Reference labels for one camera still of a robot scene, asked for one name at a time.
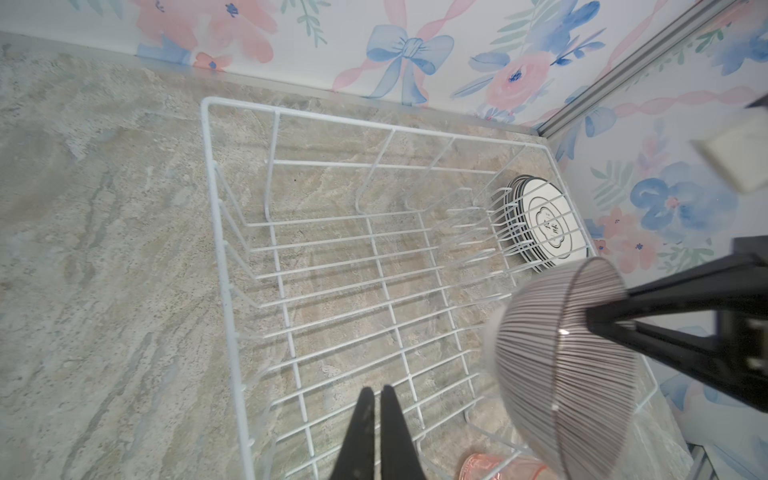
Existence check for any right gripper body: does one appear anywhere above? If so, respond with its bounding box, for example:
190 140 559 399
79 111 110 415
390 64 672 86
717 236 767 384

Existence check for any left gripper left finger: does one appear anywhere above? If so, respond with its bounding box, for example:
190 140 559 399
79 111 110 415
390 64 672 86
330 387 375 480

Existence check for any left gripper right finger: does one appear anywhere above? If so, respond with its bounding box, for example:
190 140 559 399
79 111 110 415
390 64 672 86
380 385 426 480

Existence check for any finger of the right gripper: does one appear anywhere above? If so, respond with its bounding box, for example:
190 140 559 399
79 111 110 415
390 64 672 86
589 321 767 413
586 252 767 333

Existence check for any pink ribbed glass cup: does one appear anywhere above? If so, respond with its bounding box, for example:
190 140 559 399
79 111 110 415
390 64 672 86
458 453 548 480

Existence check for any small white ceramic bowl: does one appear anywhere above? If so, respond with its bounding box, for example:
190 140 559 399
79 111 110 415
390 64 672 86
484 257 637 479

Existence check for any white front plate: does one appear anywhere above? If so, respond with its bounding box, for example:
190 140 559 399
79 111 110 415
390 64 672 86
503 175 590 273

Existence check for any white wire dish rack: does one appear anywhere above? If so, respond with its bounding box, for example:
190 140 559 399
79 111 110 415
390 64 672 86
200 97 593 479

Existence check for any right aluminium corner post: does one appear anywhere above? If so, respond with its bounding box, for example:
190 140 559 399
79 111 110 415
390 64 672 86
534 1 735 139

